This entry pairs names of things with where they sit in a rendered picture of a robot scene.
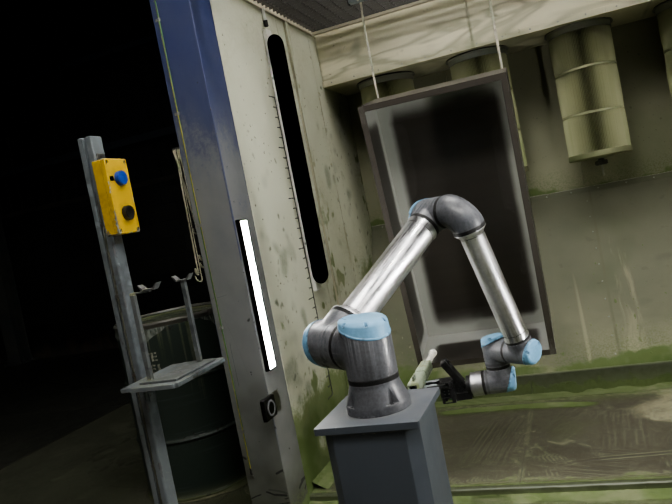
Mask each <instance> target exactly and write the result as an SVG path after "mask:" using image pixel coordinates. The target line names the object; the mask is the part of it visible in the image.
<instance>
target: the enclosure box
mask: <svg viewBox="0 0 672 504"><path fill-rule="evenodd" d="M358 112H359V116H360V120H361V124H362V129H363V133H364V137H365V141H366V146H367V150H368V154H369V158H370V163H371V167H372V171H373V175H374V180H375V184H376V188H377V192H378V196H379V201H380V205H381V209H382V213H383V218H384V222H385V226H386V230H387V235H388V239H389V243H391V242H392V241H393V239H394V238H395V237H396V235H397V234H398V233H399V232H400V230H401V229H402V228H403V226H404V225H405V224H406V223H407V221H408V217H409V210H410V208H411V207H412V205H413V204H414V203H415V202H417V201H419V200H421V199H424V198H432V197H437V196H443V195H447V194H452V195H457V196H459V197H462V198H464V199H465V200H467V201H469V202H470V203H471V204H472V205H474V206H475V207H476V208H477V209H478V211H479V212H480V213H481V214H482V216H483V218H484V220H485V223H486V225H485V227H484V232H485V234H486V236H487V239H488V241H489V243H490V246H491V248H492V250H493V253H494V255H495V257H496V259H497V262H498V264H499V266H500V269H501V271H502V273H503V276H504V278H505V280H506V282H507V285H508V287H509V289H510V292H511V294H512V296H513V299H514V301H515V303H516V305H517V308H518V310H519V312H520V315H521V317H522V319H523V322H524V324H525V326H526V328H527V330H528V331H529V334H530V336H531V338H532V339H536V340H538V341H539V342H540V344H541V347H542V354H541V356H543V355H552V354H556V346H555V339H554V332H553V325H552V319H551V313H550V307H549V302H548V296H547V291H546V285H545V279H544V274H543V268H542V263H541V257H540V251H539V246H538V240H537V235H536V229H535V223H534V218H533V212H532V206H531V201H530V195H529V190H528V184H527V178H526V173H525V167H524V162H523V156H522V150H521V145H520V139H519V134H518V128H517V122H516V117H515V111H514V105H513V100H512V94H511V89H510V83H509V77H508V72H507V68H502V69H498V70H493V71H489V72H485V73H481V74H477V75H473V76H469V77H465V78H460V79H456V80H452V81H448V82H444V83H440V84H436V85H432V86H427V87H423V88H419V89H415V90H411V91H407V92H403V93H399V94H394V95H390V96H386V97H382V98H378V99H374V100H372V101H370V102H368V103H366V104H364V105H362V106H360V107H358ZM400 290H401V294H402V298H403V302H404V307H405V311H406V315H407V319H408V324H409V328H410V332H411V336H412V341H413V345H414V349H415V353H416V358H417V362H418V366H419V364H420V362H421V361H424V360H426V359H427V357H428V355H429V352H430V350H432V349H435V350H436V351H437V355H436V356H435V357H434V358H433V360H432V366H433V368H438V367H441V366H440V362H441V360H443V359H444V358H447V359H448V360H449V361H450V362H451V364H452V365H453V366H455V365H464V364H473V363H482V362H485V361H484V356H483V352H482V348H481V339H482V338H483V337H485V336H487V335H490V334H494V333H501V330H500V328H499V326H498V324H497V321H496V319H495V317H494V315H493V312H492V310H491V308H490V306H489V303H488V301H487V299H486V297H485V295H484V292H483V290H482V288H481V286H480V283H479V281H478V279H477V277H476V274H475V272H474V270H473V268H472V265H471V263H470V261H469V259H468V256H467V254H466V252H465V250H464V247H463V245H462V243H461V241H460V240H459V239H457V238H454V236H453V234H452V232H451V231H450V230H449V229H443V230H441V231H440V233H439V234H438V236H437V237H436V238H435V239H434V240H433V241H432V242H431V244H430V245H429V246H428V248H427V249H426V250H425V252H424V253H423V254H422V256H421V257H420V258H419V260H418V261H417V262H416V264H415V265H414V267H413V268H412V269H411V271H410V272H409V273H408V275H407V276H406V277H405V279H404V280H403V281H402V283H401V284H400Z"/></svg>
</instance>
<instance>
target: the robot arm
mask: <svg viewBox="0 0 672 504"><path fill-rule="evenodd" d="M485 225H486V223H485V220H484V218H483V216H482V214H481V213H480V212H479V211H478V209H477V208H476V207H475V206H474V205H472V204H471V203H470V202H469V201H467V200H465V199H464V198H462V197H459V196H457V195H452V194H447V195H443V196H437V197H432V198H424V199H421V200H419V201H417V202H415V203H414V204H413V205H412V207H411V208H410V210H409V217H408V221H407V223H406V224H405V225H404V226H403V228H402V229H401V230H400V232H399V233H398V234H397V235H396V237H395V238H394V239H393V241H392V242H391V243H390V244H389V246H388V247H387V248H386V249H385V251H384V252H383V253H382V255H381V256H380V257H379V258H378V260H377V261H376V262H375V264H374V265H373V266H372V267H371V269H370V270H369V271H368V273H367V274H366V275H365V276H364V278H363V279H362V280H361V282H360V283H359V284H358V285H357V287H356V288H355V289H354V291H353V292H352V293H351V294H350V296H349V297H348V298H347V300H346V301H345V302H344V303H343V305H337V306H334V307H332V309H331V310H330V311H329V312H328V314H327V315H326V316H325V318H324V319H320V320H316V321H314V322H312V323H310V324H309V325H308V326H307V328H306V329H305V331H304V334H303V338H302V346H303V350H304V353H305V355H306V357H307V358H308V360H309V361H310V362H312V363H313V364H315V365H317V366H320V367H322V368H332V369H339V370H346V373H347V378H348V383H349V391H348V398H347V404H346V409H347V414H348V415H349V416H350V417H353V418H360V419H368V418H377V417H383V416H387V415H391V414H394V413H397V412H400V411H402V410H404V409H406V408H407V407H408V406H409V405H410V404H411V398H410V394H409V392H408V391H407V389H406V387H405V386H404V384H403V382H402V381H401V379H400V377H399V372H398V367H397V361H396V356H395V351H394V346H393V340H392V335H391V328H390V326H389V322H388V319H387V317H386V316H385V315H384V314H382V313H379V312H380V311H381V310H382V308H383V307H384V306H385V304H386V303H387V302H388V300H389V299H390V298H391V296H392V295H393V294H394V292H395V291H396V289H397V288H398V287H399V285H400V284H401V283H402V281H403V280H404V279H405V277H406V276H407V275H408V273H409V272H410V271H411V269H412V268H413V267H414V265H415V264H416V262H417V261H418V260H419V258H420V257H421V256H422V254H423V253H424V252H425V250H426V249H427V248H428V246H429V245H430V244H431V242H432V241H433V240H434V239H435V238H436V237H437V236H438V234H439V233H440V231H441V230H443V229H449V230H450V231H451V232H452V234H453V236H454V238H457V239H459V240H460V241H461V243H462V245H463V247H464V250H465V252H466V254H467V256H468V259H469V261H470V263H471V265H472V268H473V270H474V272H475V274H476V277H477V279H478V281H479V283H480V286H481V288H482V290H483V292H484V295H485V297H486V299H487V301H488V303H489V306H490V308H491V310H492V312H493V315H494V317H495V319H496V321H497V324H498V326H499V328H500V330H501V333H494V334H490V335H487V336H485V337H483V338H482V339H481V348H482V352H483V356H484V361H485V365H486V370H483V371H477V372H470V375H466V381H465V379H464V377H463V376H462V375H461V374H460V373H459V372H458V371H457V370H456V369H455V367H454V366H453V365H452V364H451V362H450V361H449V360H448V359H447V358H444V359H443V360H441V362H440V366H441V367H442V368H443V369H444V370H445V371H446V372H447V373H448V374H449V376H450V377H445V378H438V379H433V380H430V381H426V385H425V386H424V388H431V387H439V389H440V391H441V398H442V401H443V404H449V403H457V401H461V400H469V399H473V396H482V395H488V394H495V393H503V392H506V393H507V392H510V391H515V390H516V388H517V382H516V373H515V367H514V366H511V365H510V363H514V364H524V365H534V364H536V363H537V362H538V361H539V360H540V358H541V354H542V347H541V344H540V342H539V341H538V340H536V339H532V338H531V336H530V334H529V331H528V330H527V328H526V326H525V324H524V322H523V319H522V317H521V315H520V312H519V310H518V308H517V305H516V303H515V301H514V299H513V296H512V294H511V292H510V289H509V287H508V285H507V282H506V280H505V278H504V276H503V273H502V271H501V269H500V266H499V264H498V262H497V259H496V257H495V255H494V253H493V250H492V248H491V246H490V243H489V241H488V239H487V236H486V234H485V232H484V227H485ZM448 399H450V400H452V401H453V402H448V403H446V402H447V401H448Z"/></svg>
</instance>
